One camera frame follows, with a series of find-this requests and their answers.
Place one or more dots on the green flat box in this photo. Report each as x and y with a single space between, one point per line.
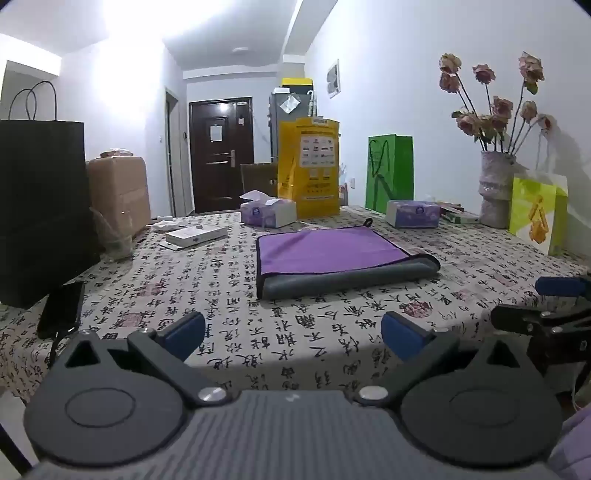
455 213

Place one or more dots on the white flat box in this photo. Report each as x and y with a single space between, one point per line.
196 235

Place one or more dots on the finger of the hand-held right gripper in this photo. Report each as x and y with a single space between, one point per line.
531 322
561 287

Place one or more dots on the purple and grey towel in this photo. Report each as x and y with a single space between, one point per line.
332 258

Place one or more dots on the lime green gift bag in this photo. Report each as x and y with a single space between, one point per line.
538 217

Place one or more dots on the yellow printed bag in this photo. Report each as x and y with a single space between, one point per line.
309 166

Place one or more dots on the green paper bag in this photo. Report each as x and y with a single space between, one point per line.
390 173

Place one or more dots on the calligraphy printed tablecloth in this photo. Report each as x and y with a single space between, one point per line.
184 286

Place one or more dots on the purple white tissue box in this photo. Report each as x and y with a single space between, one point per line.
413 214
268 211

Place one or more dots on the brown cardboard box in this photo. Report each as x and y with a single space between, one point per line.
121 194

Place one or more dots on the grey refrigerator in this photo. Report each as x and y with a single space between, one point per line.
288 115

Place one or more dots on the yellow box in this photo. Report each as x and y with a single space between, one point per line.
297 82

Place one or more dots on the wall picture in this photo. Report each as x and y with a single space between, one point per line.
333 78

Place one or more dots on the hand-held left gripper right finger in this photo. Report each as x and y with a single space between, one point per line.
402 336

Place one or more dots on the black paper bag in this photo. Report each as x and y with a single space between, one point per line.
37 207

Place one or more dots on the grey wrapped vase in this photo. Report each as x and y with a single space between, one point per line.
496 191

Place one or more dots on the black phone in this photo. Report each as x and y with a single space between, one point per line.
62 308

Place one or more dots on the dark brown door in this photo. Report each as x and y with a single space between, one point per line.
221 154

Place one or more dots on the dried pink roses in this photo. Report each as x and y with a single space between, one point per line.
494 108

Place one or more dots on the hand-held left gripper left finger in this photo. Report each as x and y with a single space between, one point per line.
185 333

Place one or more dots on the clear plastic bag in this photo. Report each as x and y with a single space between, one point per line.
113 235

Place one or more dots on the person's purple clothing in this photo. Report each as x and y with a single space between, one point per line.
575 443

